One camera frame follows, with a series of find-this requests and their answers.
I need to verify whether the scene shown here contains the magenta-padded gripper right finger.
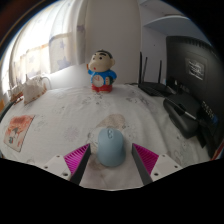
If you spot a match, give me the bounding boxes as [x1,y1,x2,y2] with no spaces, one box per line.
[131,143,184,186]

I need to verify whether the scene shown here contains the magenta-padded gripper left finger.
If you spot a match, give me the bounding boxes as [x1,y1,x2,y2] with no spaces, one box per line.
[42,143,92,186]

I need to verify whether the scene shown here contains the white wall shelf unit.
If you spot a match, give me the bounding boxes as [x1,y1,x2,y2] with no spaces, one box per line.
[138,0,202,38]

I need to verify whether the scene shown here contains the white star-print curtain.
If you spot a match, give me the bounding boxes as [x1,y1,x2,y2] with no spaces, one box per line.
[1,0,90,97]

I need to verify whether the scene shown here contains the white printed tablecloth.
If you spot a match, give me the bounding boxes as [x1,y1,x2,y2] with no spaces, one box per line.
[0,83,215,192]

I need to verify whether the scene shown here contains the large white conch shell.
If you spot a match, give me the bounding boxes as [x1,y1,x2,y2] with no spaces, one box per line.
[22,74,52,106]

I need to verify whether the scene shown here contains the light blue computer mouse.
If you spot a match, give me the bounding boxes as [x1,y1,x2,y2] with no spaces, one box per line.
[96,127,127,168]

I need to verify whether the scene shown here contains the red printed mouse pad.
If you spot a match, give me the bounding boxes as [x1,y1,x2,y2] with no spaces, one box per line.
[3,114,36,154]

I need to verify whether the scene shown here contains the red printed paper packet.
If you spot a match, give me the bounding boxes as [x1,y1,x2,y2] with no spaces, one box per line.
[210,139,224,162]

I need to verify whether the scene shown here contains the black router with antennas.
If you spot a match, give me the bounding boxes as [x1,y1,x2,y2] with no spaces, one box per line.
[137,51,175,98]

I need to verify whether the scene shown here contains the dark computer keyboard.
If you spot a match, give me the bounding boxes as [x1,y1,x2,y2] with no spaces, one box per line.
[0,99,18,124]

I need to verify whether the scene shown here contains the cartoon boy figurine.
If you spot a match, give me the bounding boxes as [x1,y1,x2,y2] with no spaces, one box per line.
[87,49,118,94]

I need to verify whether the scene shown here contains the black computer monitor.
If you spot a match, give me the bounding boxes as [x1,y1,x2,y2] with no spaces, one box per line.
[162,35,224,159]

